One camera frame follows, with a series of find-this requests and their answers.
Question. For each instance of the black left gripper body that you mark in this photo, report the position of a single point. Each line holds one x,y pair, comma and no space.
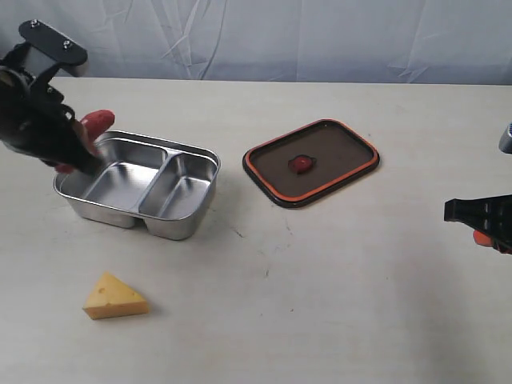
36,123

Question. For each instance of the red sausage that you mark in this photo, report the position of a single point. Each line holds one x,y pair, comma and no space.
105,118

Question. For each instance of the dark transparent lid orange seal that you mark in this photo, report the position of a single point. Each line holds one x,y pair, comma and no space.
306,164

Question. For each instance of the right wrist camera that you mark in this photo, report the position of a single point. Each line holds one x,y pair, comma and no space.
505,141

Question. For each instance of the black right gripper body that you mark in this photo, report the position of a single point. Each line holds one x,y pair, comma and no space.
489,216

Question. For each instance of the steel two-compartment lunch box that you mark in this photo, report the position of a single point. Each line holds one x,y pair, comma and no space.
166,185

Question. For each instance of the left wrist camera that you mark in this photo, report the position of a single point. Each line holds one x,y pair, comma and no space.
57,46

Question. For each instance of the white fabric backdrop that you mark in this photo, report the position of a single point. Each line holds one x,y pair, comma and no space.
459,42

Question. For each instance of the yellow cheese wedge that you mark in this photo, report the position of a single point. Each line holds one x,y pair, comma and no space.
112,298

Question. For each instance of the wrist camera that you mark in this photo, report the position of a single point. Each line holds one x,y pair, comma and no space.
505,141
57,46

